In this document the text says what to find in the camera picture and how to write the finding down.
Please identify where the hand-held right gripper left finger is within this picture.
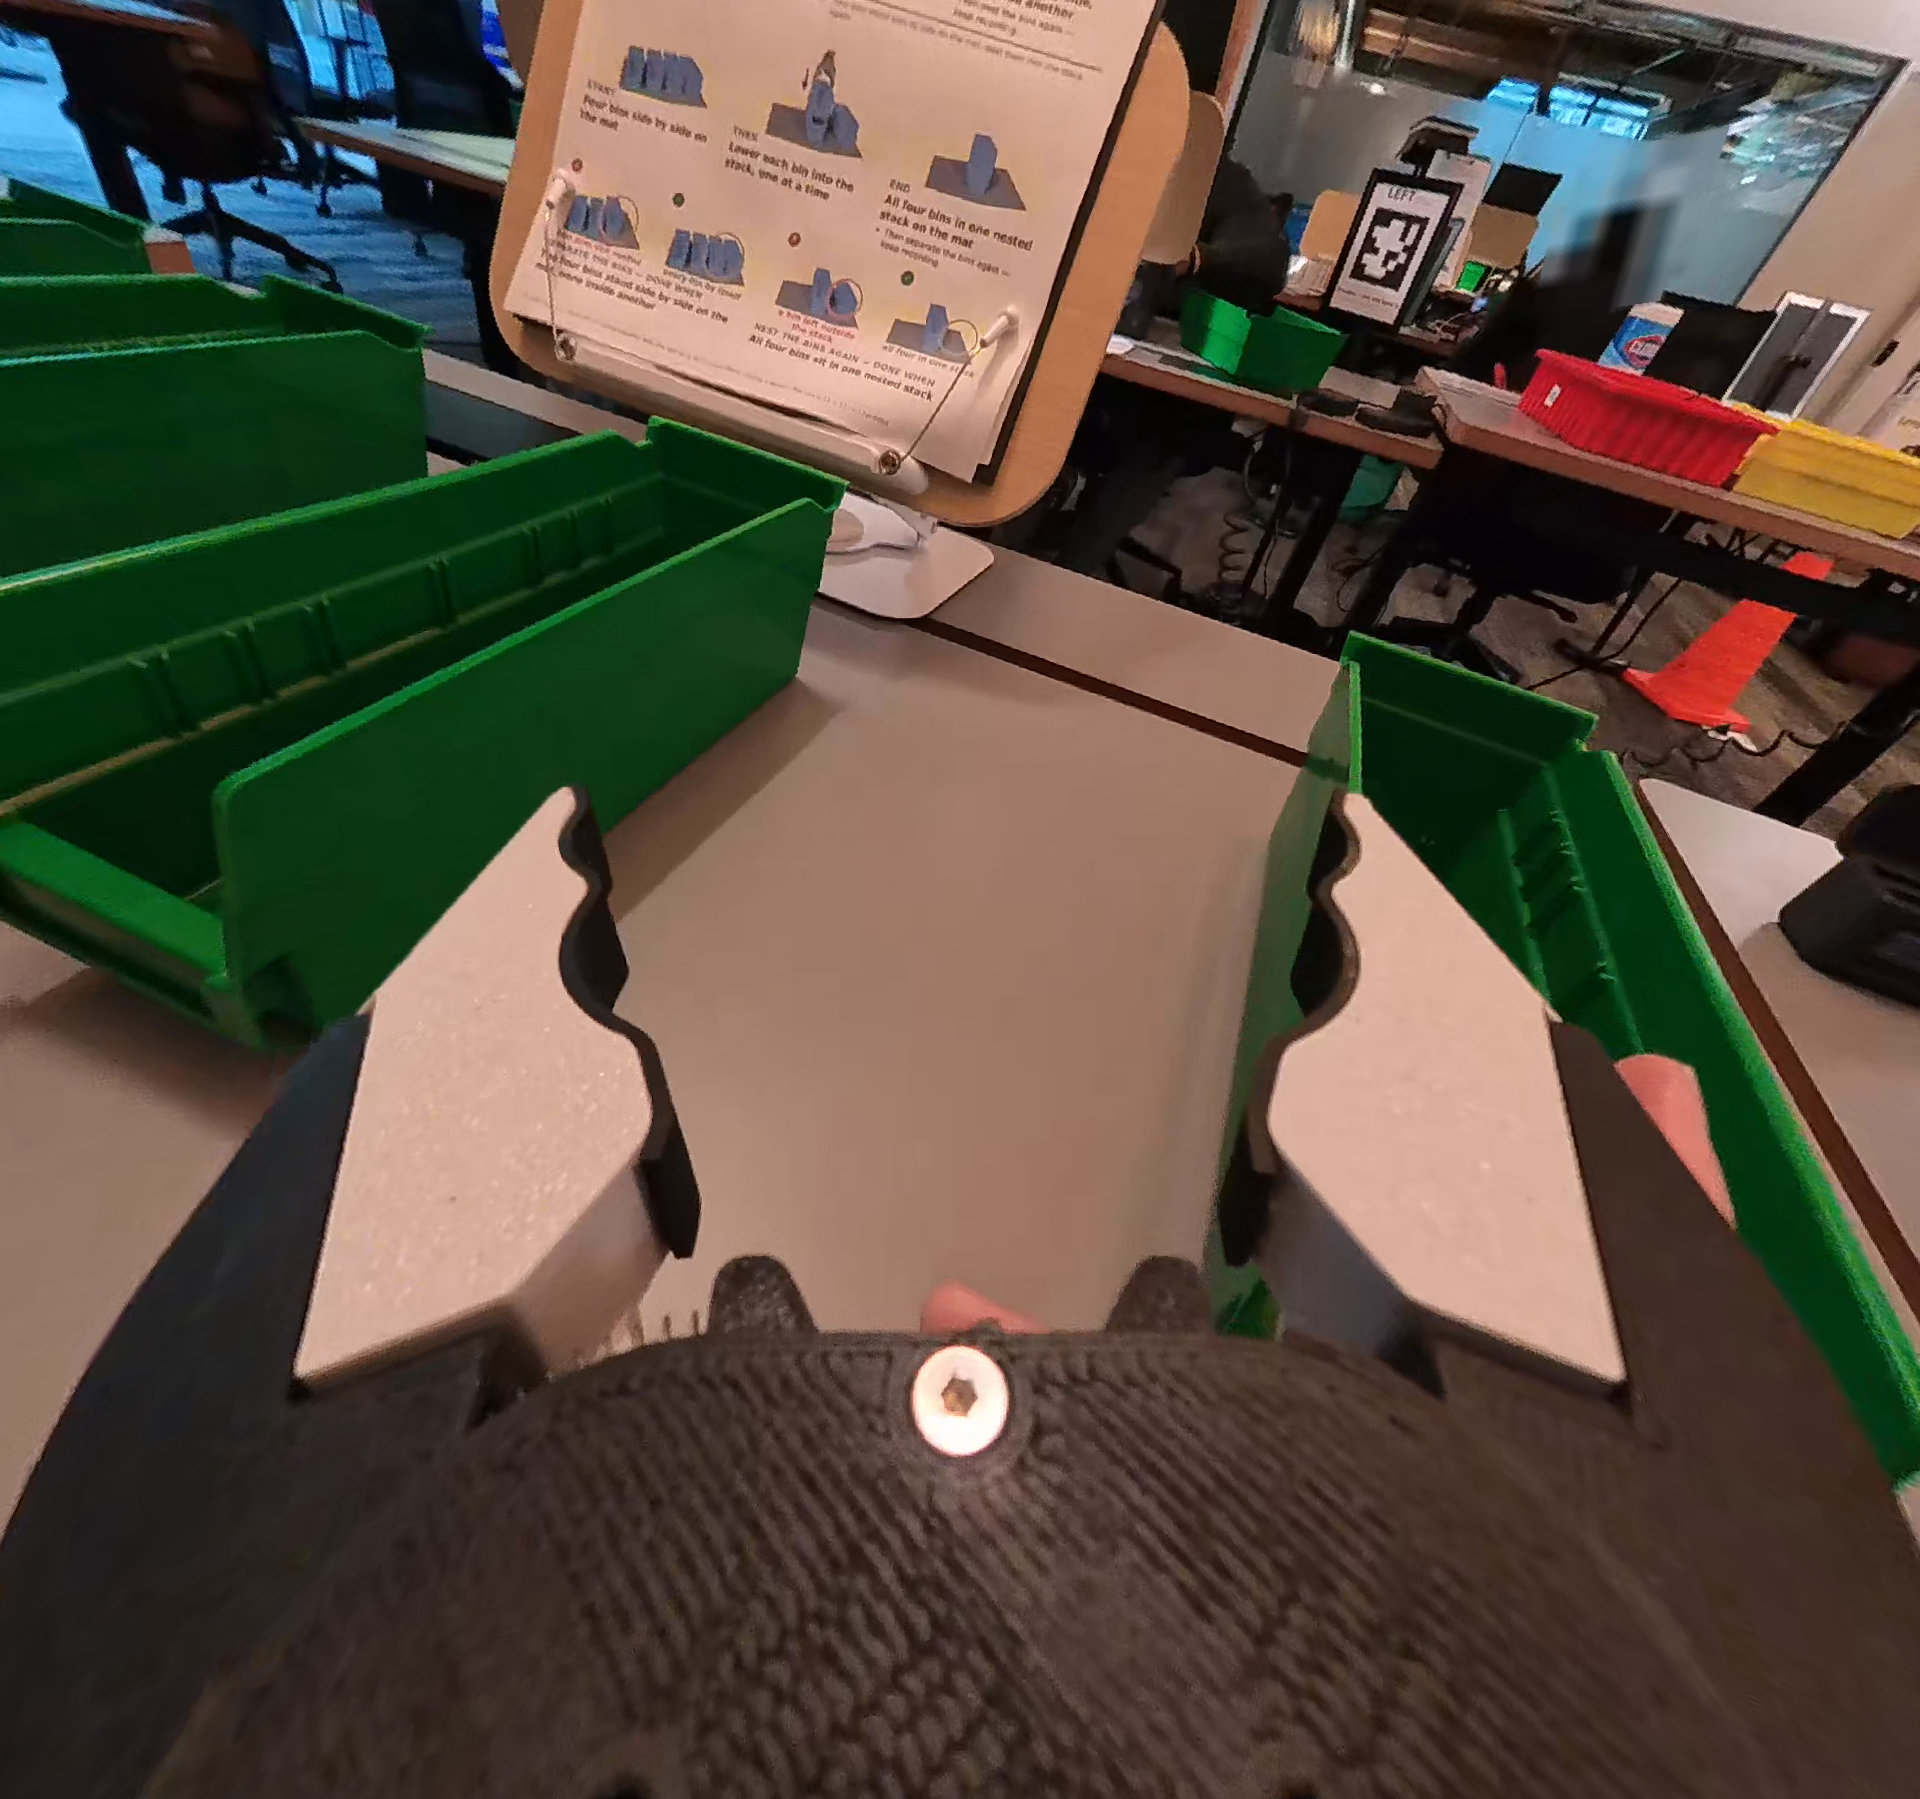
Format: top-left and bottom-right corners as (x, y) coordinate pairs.
(294, 790), (701, 1396)

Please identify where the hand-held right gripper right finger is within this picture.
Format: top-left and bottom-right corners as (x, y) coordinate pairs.
(1223, 795), (1631, 1396)

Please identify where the person's right hand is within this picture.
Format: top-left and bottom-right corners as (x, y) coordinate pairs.
(916, 1055), (1735, 1341)

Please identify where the black charger box with display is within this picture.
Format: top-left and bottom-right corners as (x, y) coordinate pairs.
(1782, 790), (1920, 1011)

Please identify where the orange traffic cone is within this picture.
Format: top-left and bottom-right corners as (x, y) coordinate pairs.
(1627, 554), (1834, 729)

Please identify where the black office chair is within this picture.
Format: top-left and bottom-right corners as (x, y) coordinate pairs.
(1411, 450), (1637, 616)
(55, 0), (339, 287)

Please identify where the wooden-top table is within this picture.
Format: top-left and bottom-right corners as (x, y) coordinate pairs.
(1436, 375), (1920, 809)
(1096, 330), (1457, 631)
(296, 115), (518, 362)

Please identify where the black small device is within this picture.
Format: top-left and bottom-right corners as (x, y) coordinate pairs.
(1297, 385), (1443, 436)

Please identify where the red plastic bin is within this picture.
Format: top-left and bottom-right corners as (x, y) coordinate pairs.
(1522, 351), (1779, 490)

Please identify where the yellow plastic bin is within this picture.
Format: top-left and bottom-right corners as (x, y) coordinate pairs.
(1735, 413), (1920, 540)

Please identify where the grey monitor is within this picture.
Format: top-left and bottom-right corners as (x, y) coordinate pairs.
(1727, 290), (1868, 421)

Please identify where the printed tag sign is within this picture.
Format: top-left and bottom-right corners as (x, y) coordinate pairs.
(1331, 171), (1467, 330)

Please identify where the instruction sheet on stand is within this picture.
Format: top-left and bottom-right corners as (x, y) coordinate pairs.
(480, 0), (1201, 532)

